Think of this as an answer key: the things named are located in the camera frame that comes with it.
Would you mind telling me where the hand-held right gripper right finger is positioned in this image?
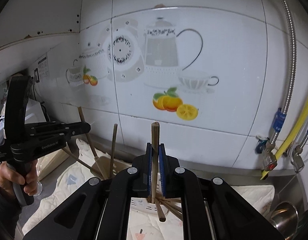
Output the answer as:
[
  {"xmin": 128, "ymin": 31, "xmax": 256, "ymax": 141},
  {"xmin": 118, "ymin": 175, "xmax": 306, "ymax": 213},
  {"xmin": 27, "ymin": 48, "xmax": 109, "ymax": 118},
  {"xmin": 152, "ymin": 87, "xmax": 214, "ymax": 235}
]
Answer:
[{"xmin": 158, "ymin": 143, "xmax": 286, "ymax": 240}]

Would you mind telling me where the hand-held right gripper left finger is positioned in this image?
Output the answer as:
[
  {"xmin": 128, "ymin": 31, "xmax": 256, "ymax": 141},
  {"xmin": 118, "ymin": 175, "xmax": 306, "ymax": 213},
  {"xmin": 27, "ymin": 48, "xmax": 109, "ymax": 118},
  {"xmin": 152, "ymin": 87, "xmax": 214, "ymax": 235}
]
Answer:
[{"xmin": 22, "ymin": 142, "xmax": 153, "ymax": 240}]

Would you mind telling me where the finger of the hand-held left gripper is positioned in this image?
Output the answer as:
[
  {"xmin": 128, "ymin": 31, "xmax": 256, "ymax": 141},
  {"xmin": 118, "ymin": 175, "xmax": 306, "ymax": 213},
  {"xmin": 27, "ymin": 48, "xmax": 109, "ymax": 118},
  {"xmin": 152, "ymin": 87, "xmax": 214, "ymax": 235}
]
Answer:
[
  {"xmin": 31, "ymin": 127, "xmax": 92, "ymax": 143},
  {"xmin": 25, "ymin": 121, "xmax": 92, "ymax": 134}
]

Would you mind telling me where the beige plastic utensil holder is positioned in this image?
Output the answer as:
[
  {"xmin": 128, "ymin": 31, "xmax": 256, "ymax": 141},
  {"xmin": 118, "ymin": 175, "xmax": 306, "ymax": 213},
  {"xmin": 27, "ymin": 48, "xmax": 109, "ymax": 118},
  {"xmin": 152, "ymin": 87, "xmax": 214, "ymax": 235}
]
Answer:
[{"xmin": 90, "ymin": 154, "xmax": 183, "ymax": 217}]

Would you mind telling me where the pile of brown chopsticks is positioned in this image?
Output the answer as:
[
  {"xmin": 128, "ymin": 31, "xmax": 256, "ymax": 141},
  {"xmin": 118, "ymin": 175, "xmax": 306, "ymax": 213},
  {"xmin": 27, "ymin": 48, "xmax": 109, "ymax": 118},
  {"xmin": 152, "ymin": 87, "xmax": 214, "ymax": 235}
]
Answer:
[{"xmin": 62, "ymin": 147, "xmax": 183, "ymax": 222}]

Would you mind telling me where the person's left forearm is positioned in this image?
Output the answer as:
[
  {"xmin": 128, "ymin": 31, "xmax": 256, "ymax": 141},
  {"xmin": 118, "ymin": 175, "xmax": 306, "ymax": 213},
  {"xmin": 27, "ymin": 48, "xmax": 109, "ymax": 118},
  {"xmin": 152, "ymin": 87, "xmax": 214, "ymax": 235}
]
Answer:
[{"xmin": 0, "ymin": 181, "xmax": 22, "ymax": 240}]

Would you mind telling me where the person's left hand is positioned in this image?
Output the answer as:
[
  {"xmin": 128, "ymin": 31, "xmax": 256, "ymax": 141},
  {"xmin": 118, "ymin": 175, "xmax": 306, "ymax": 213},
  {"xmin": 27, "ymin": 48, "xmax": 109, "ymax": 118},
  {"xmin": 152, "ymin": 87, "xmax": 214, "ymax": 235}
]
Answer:
[{"xmin": 0, "ymin": 159, "xmax": 40, "ymax": 197}]

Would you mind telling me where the plastic-wrapped wooden box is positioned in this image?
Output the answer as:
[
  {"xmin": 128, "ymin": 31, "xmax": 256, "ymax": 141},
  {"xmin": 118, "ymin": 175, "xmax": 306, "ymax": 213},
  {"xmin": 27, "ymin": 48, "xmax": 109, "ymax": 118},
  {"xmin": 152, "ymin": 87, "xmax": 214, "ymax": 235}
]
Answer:
[{"xmin": 38, "ymin": 152, "xmax": 71, "ymax": 181}]

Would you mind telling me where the quilted printed mat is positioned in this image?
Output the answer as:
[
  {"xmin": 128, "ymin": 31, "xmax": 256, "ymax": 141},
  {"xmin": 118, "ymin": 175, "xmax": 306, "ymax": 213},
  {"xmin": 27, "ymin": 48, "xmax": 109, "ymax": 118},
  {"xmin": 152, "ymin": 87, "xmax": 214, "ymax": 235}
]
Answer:
[{"xmin": 22, "ymin": 139, "xmax": 275, "ymax": 240}]

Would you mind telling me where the metal pot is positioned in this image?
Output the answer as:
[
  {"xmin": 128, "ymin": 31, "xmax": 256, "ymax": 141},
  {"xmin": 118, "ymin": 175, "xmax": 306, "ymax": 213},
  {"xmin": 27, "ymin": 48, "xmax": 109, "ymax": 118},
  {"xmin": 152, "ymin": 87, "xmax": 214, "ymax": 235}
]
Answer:
[{"xmin": 269, "ymin": 201, "xmax": 300, "ymax": 238}]

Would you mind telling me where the brass pipe valve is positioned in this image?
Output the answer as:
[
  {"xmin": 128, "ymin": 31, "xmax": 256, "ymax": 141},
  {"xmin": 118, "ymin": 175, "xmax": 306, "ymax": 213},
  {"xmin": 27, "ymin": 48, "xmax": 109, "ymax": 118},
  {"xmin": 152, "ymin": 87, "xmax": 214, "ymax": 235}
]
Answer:
[{"xmin": 291, "ymin": 145, "xmax": 306, "ymax": 173}]

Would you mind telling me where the wall label sticker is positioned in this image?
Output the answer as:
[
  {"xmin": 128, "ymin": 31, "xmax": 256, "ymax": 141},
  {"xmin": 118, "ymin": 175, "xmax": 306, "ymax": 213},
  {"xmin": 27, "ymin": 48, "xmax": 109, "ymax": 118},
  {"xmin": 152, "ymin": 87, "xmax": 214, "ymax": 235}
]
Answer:
[{"xmin": 37, "ymin": 56, "xmax": 49, "ymax": 78}]

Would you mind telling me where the valve with red handle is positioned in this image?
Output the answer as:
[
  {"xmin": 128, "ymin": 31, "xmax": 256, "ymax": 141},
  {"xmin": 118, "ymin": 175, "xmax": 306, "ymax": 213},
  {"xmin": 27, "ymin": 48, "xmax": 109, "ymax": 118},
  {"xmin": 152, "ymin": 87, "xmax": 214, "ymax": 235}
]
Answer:
[{"xmin": 255, "ymin": 134, "xmax": 280, "ymax": 173}]

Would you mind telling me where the yellow gas hose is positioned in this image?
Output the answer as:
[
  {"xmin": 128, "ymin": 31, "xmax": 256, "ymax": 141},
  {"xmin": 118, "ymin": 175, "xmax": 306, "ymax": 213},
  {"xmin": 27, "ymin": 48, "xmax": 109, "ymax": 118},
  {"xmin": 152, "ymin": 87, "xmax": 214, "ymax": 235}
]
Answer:
[{"xmin": 260, "ymin": 82, "xmax": 308, "ymax": 180}]

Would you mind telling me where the braided metal hose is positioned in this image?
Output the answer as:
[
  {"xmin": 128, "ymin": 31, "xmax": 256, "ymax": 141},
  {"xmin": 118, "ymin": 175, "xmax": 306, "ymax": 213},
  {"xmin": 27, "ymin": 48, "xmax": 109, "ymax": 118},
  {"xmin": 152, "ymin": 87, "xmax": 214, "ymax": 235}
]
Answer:
[
  {"xmin": 267, "ymin": 0, "xmax": 298, "ymax": 150},
  {"xmin": 295, "ymin": 117, "xmax": 308, "ymax": 153}
]

